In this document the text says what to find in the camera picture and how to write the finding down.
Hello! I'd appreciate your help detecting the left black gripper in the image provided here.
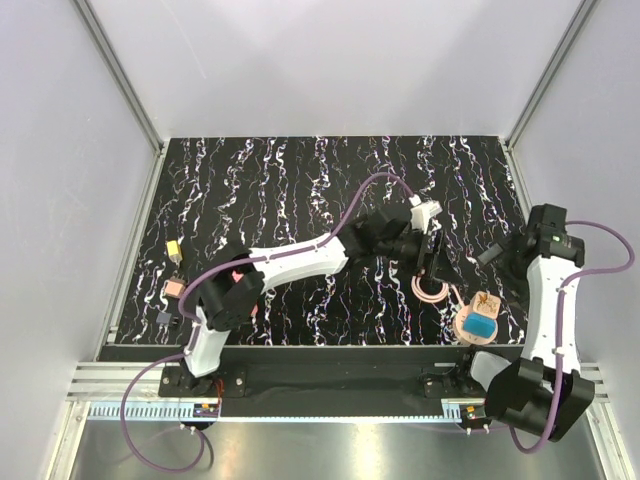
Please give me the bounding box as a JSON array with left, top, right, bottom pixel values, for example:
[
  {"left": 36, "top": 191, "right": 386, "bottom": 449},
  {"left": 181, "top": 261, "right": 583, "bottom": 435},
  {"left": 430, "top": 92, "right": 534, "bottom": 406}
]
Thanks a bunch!
[{"left": 376, "top": 228, "right": 458, "bottom": 286}]

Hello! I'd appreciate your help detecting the pink triangular power socket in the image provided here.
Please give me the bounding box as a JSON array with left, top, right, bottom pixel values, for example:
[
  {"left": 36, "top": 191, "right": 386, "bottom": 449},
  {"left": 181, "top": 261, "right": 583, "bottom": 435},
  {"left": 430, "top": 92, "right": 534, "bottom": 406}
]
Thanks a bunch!
[{"left": 228, "top": 271, "right": 263, "bottom": 320}]

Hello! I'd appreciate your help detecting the pink plug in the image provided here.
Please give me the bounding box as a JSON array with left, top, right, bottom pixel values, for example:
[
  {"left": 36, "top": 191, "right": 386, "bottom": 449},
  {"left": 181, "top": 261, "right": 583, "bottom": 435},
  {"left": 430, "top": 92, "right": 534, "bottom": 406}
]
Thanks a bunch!
[{"left": 163, "top": 278, "right": 186, "bottom": 299}]

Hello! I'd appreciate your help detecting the yellow plug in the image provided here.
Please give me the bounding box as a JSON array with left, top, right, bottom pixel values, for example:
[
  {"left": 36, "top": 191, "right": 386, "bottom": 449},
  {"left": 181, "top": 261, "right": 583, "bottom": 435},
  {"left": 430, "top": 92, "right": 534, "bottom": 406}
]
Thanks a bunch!
[{"left": 166, "top": 240, "right": 183, "bottom": 265}]

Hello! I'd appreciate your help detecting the dark grey plug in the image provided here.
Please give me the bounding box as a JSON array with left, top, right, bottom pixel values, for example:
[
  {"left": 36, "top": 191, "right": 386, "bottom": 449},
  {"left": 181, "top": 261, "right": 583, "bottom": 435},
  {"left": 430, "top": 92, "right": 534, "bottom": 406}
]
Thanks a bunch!
[{"left": 156, "top": 312, "right": 179, "bottom": 328}]

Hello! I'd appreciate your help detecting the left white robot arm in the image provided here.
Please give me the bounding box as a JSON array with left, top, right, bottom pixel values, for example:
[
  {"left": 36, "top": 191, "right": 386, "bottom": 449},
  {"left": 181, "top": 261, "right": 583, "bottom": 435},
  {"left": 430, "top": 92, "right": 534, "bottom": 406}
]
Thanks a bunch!
[{"left": 179, "top": 202, "right": 462, "bottom": 396}]

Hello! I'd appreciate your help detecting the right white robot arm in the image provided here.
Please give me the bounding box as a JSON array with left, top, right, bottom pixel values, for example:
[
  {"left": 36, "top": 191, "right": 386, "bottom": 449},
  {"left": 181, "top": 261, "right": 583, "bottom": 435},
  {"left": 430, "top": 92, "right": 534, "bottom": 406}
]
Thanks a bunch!
[{"left": 453, "top": 204, "right": 595, "bottom": 442}]

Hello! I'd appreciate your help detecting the blue plug adapter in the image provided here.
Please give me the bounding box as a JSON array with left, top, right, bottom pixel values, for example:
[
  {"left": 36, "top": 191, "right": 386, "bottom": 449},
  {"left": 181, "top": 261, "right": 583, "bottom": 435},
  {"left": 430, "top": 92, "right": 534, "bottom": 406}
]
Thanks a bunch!
[{"left": 462, "top": 313, "right": 497, "bottom": 345}]

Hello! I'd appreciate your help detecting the pink round power strip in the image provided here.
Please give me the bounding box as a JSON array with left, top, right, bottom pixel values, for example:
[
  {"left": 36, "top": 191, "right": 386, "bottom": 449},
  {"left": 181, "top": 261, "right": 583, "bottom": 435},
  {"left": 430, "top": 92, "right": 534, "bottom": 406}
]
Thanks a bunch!
[{"left": 453, "top": 306, "right": 498, "bottom": 346}]

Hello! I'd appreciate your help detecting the pink coiled power cord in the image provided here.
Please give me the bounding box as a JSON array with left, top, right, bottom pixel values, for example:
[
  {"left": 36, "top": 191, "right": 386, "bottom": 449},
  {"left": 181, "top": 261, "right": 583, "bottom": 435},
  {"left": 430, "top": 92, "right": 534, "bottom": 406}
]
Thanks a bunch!
[{"left": 410, "top": 272, "right": 466, "bottom": 306}]

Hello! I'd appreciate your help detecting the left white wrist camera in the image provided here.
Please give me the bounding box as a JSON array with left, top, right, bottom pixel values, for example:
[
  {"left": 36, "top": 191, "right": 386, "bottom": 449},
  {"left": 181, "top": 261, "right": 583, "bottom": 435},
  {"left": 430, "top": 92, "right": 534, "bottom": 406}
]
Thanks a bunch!
[{"left": 409, "top": 195, "right": 442, "bottom": 233}]

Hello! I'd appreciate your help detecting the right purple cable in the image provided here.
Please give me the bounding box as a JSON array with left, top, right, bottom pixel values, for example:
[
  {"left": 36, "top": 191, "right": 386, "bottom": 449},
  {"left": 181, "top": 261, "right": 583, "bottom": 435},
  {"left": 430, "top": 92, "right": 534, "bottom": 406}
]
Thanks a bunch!
[{"left": 509, "top": 219, "right": 636, "bottom": 454}]

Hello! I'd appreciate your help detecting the purple cable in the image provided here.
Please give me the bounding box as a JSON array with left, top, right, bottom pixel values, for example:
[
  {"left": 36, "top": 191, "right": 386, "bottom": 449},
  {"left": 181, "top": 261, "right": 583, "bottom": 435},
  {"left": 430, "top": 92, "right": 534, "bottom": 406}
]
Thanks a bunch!
[
  {"left": 509, "top": 219, "right": 636, "bottom": 454},
  {"left": 118, "top": 172, "right": 419, "bottom": 474}
]

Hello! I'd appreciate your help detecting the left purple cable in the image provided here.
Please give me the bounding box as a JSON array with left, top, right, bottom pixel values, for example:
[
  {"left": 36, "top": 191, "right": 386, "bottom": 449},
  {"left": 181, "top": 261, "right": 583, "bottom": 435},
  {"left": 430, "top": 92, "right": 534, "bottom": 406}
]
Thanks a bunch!
[{"left": 118, "top": 172, "right": 419, "bottom": 474}]

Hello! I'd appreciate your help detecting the right aluminium frame post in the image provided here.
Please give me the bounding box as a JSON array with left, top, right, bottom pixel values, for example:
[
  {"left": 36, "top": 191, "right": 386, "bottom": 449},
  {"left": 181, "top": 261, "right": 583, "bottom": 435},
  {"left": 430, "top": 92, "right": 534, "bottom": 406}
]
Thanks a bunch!
[{"left": 505, "top": 0, "right": 600, "bottom": 151}]

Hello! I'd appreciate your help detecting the aluminium frame post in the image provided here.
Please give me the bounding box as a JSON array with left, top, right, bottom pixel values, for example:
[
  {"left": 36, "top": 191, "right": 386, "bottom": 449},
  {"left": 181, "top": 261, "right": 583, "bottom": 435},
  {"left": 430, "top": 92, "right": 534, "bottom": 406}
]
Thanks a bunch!
[
  {"left": 69, "top": 0, "right": 169, "bottom": 156},
  {"left": 505, "top": 0, "right": 600, "bottom": 151}
]

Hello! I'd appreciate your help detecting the left aluminium frame post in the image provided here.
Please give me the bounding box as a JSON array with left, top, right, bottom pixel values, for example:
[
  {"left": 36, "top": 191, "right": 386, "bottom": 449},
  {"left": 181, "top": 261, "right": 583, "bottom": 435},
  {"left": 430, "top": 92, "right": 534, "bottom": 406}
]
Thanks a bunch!
[{"left": 69, "top": 0, "right": 169, "bottom": 156}]

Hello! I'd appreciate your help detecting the grey slotted cable duct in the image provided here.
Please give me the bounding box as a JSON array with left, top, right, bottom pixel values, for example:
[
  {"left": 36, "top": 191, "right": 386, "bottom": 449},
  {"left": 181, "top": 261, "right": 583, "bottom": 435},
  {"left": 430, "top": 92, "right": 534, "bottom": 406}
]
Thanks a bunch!
[{"left": 88, "top": 401, "right": 220, "bottom": 422}]

